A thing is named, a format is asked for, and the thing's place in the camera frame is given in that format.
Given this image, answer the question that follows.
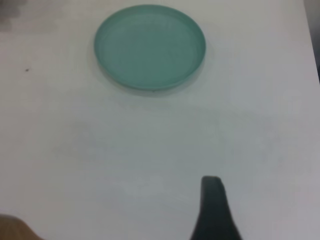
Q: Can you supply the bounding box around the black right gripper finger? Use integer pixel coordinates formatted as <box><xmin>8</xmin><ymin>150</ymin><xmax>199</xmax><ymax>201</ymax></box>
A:
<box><xmin>189</xmin><ymin>175</ymin><xmax>244</xmax><ymax>240</ymax></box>

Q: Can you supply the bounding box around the green round plate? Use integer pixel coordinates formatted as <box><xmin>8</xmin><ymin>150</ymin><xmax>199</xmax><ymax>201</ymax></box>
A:
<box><xmin>93</xmin><ymin>4</ymin><xmax>207</xmax><ymax>91</ymax></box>

